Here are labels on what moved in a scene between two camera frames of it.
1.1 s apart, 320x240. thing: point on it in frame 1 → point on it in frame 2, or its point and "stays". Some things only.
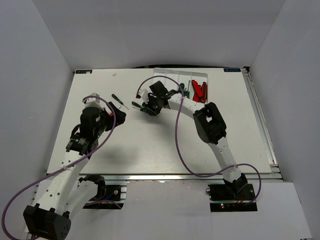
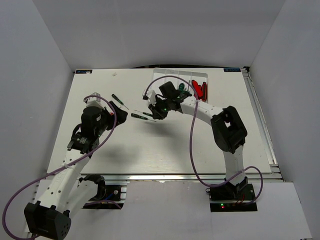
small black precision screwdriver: [117, 99] stays
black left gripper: [103, 112] stays
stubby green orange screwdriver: [182, 85] stays
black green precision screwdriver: [137, 104] → [144, 113]
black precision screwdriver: [140, 109] → [137, 115]
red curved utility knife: [198, 90] stays
